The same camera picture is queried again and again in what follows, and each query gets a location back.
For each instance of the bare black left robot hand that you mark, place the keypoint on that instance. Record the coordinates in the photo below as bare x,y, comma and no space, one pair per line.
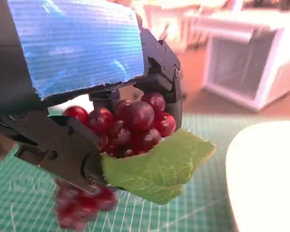
75,48

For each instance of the red toy grapes with leaf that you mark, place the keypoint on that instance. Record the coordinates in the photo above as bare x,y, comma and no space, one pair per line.
140,120

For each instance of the white square plate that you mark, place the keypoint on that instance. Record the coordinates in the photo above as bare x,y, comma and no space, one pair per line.
268,174

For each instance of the white mesh cabinet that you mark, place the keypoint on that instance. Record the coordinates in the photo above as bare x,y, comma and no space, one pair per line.
241,67

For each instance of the green cutting mat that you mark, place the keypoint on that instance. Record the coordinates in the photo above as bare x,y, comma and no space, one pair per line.
203,205

